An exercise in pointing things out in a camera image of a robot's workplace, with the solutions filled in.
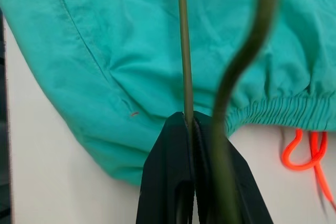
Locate dark olive cable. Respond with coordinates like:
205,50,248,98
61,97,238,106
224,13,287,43
177,0,281,224

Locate orange drawstring cord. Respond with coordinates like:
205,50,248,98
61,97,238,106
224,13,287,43
280,128,336,216

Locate teal shorts with elastic waistband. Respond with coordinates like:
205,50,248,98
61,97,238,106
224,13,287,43
0,0,336,185

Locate dark striped mat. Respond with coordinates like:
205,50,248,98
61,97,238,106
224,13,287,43
0,7,13,224

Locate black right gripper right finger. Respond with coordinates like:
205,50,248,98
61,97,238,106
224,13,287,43
193,115,275,224

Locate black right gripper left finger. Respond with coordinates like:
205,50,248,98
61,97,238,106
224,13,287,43
135,112,195,224

